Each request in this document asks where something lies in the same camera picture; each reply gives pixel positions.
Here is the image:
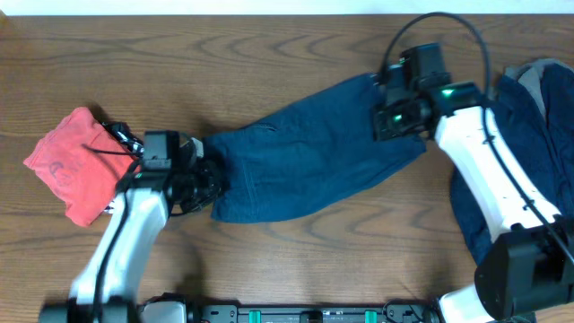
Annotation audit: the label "red folded garment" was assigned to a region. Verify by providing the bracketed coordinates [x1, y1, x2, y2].
[23, 107, 134, 227]

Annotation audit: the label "dark blue garment pile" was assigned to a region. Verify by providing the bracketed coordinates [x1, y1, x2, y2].
[449, 62, 574, 266]

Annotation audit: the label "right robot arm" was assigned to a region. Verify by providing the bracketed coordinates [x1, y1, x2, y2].
[374, 65, 573, 322]

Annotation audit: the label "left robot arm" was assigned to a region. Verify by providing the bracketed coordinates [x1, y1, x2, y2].
[39, 131, 222, 323]

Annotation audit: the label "black white patterned garment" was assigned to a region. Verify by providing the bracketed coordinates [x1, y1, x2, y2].
[102, 122, 144, 156]

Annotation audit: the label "dark blue denim shorts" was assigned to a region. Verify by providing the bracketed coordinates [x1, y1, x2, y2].
[204, 74, 426, 223]

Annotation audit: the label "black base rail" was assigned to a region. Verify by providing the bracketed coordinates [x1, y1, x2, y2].
[138, 303, 443, 323]

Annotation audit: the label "grey garment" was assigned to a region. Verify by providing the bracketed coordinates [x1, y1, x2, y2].
[504, 58, 573, 120]

